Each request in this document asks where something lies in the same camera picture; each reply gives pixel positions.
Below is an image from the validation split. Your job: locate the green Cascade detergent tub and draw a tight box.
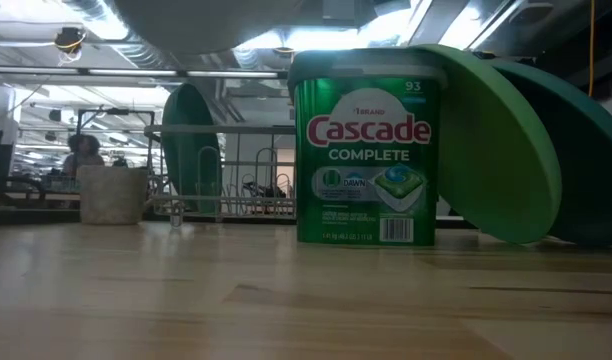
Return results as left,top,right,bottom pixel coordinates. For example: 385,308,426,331
287,48,448,247

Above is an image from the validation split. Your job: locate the dark green plate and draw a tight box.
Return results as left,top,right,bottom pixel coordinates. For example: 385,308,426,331
160,82,223,216

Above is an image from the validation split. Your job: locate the light green plate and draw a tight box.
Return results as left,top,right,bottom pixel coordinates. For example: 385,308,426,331
410,43,563,245

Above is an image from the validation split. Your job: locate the teal plate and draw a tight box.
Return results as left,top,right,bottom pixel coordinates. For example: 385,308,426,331
488,58,612,249

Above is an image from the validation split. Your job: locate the grey translucent cup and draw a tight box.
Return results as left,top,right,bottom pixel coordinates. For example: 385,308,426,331
77,164,150,225

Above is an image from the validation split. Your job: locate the ceiling strip light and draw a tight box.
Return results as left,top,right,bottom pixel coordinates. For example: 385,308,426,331
0,64,282,80

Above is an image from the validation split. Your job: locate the person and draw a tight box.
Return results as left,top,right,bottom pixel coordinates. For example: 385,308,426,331
60,133,106,177

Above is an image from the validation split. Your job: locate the metal wire dish rack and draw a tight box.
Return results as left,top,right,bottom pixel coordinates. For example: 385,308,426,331
144,123,297,224

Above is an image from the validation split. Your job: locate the overhead camera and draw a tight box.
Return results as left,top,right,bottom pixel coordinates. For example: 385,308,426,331
54,27,87,55

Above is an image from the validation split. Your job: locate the yellow cable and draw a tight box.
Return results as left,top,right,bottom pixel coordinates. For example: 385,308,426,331
587,0,596,97

